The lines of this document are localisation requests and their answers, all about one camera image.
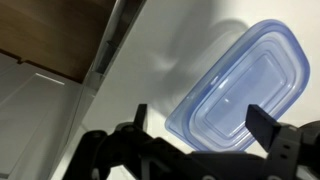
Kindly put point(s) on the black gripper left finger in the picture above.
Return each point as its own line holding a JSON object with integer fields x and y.
{"x": 140, "y": 156}

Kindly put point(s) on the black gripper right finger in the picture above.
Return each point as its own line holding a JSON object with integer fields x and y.
{"x": 278, "y": 143}

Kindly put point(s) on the white base cabinet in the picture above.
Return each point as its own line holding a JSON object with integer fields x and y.
{"x": 26, "y": 116}

